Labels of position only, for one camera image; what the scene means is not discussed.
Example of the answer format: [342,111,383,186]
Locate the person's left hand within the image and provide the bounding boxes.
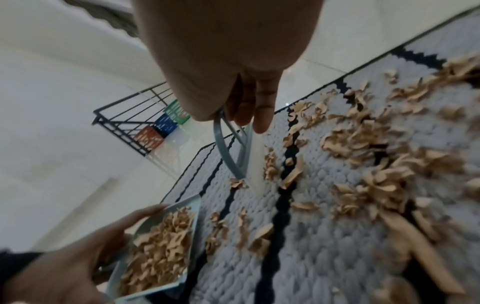
[0,204,170,304]

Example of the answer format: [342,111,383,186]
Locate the person's right hand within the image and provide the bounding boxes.
[136,0,324,135]

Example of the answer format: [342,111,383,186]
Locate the light blue dustpan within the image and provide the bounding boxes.
[106,193,204,301]

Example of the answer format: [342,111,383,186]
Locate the blue hand brush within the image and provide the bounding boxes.
[213,108,273,194]

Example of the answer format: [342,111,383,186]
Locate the person's left forearm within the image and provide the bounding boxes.
[0,250,42,282]

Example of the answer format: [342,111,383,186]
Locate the green box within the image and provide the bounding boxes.
[163,99,191,125]

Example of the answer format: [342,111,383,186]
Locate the heap of brown paper scraps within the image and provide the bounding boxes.
[120,207,197,295]

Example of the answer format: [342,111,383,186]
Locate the blue box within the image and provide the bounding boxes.
[154,113,179,139]

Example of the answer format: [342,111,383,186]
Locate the dark grey textured mat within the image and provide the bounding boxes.
[63,0,140,38]

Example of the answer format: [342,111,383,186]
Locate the orange box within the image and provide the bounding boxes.
[133,126,166,151]

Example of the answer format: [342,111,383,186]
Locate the scattered brown paper scraps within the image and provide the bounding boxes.
[204,55,480,304]

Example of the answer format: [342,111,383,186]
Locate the grey knitted rug black lines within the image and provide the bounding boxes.
[144,6,480,304]

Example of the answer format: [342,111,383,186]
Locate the long brown cardboard strip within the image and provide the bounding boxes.
[382,216,468,296]

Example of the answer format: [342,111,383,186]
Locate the black metal wire rack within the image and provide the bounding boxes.
[92,81,177,157]

